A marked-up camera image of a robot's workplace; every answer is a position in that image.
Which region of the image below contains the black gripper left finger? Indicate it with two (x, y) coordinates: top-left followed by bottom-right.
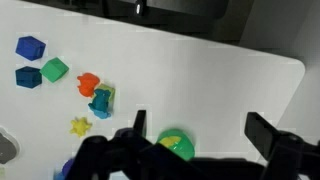
(133, 110), (147, 137)

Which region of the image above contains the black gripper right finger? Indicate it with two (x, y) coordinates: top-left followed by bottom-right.
(244, 112), (302, 160)

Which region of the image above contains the yellow toy piece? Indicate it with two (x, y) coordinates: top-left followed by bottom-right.
(159, 136), (181, 148)

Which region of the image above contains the green plastic bowl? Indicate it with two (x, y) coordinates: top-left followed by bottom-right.
(157, 129), (195, 161)

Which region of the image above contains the light green toy block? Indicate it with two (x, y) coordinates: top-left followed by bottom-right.
(97, 84), (115, 102)

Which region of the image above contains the teal blue toy figure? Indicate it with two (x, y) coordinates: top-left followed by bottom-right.
(88, 89), (111, 119)

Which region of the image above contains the yellow spiky star toy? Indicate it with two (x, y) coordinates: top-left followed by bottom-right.
(69, 117), (92, 137)

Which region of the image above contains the orange toy figure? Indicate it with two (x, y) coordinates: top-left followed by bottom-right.
(77, 73), (100, 97)

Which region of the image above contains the purple blue ball toy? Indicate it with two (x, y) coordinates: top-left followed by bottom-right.
(62, 158), (74, 176)

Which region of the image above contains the green cube block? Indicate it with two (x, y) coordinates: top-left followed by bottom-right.
(40, 58), (69, 83)

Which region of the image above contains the dark blue cube block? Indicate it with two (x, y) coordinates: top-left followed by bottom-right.
(15, 66), (42, 89)

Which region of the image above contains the grey metal mounting plate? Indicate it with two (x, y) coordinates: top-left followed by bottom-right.
(0, 128), (20, 164)

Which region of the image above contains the bright blue cube block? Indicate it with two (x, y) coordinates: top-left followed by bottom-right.
(15, 36), (46, 61)

